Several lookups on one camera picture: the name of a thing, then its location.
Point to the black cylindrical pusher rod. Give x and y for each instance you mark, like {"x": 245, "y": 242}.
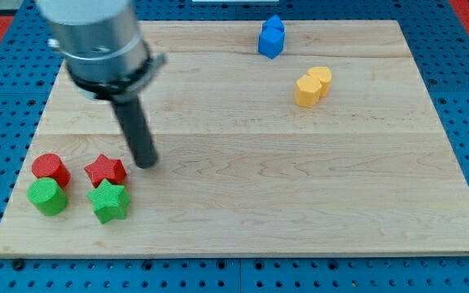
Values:
{"x": 134, "y": 126}

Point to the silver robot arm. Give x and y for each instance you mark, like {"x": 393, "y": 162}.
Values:
{"x": 107, "y": 57}

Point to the red star block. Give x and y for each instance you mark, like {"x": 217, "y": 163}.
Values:
{"x": 104, "y": 168}

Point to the green star block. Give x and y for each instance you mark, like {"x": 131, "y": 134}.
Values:
{"x": 109, "y": 201}

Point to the red cylinder block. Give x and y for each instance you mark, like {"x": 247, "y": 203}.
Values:
{"x": 50, "y": 165}

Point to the green cylinder block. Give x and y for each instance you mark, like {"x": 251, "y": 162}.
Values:
{"x": 46, "y": 195}

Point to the wooden board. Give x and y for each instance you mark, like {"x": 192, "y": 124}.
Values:
{"x": 244, "y": 171}

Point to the blue cube block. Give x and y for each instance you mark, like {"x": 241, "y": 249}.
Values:
{"x": 271, "y": 42}

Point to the blue pentagon block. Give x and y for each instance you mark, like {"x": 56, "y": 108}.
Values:
{"x": 273, "y": 22}

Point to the yellow hexagon block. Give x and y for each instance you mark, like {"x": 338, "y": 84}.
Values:
{"x": 307, "y": 91}

